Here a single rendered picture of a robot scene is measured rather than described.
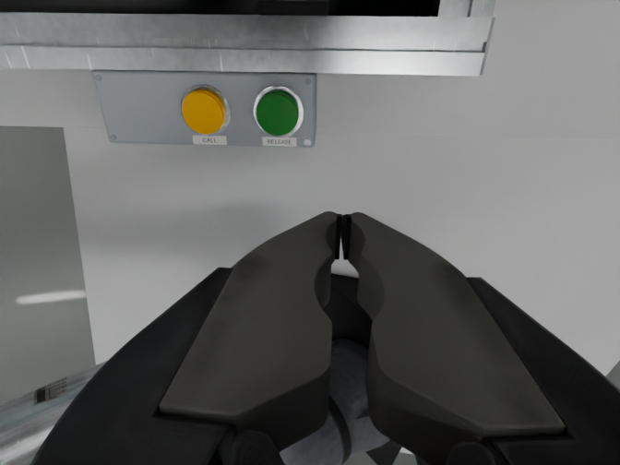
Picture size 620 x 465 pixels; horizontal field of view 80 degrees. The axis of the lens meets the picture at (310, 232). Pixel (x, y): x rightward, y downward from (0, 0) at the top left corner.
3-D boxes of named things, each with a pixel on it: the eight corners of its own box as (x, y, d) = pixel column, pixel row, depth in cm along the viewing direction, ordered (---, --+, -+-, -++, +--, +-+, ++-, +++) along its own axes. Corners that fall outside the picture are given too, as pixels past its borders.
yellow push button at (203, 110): (231, 129, 37) (225, 135, 36) (191, 128, 38) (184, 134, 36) (226, 88, 36) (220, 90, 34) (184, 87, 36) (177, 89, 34)
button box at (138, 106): (315, 133, 42) (314, 149, 37) (135, 129, 43) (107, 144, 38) (317, 65, 39) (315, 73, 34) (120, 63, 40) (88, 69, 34)
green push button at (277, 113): (300, 131, 37) (298, 137, 36) (260, 130, 37) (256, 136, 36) (300, 89, 35) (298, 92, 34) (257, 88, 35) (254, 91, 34)
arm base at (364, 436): (387, 459, 53) (341, 509, 47) (315, 389, 62) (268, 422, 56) (416, 387, 47) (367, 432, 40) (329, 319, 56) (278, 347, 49)
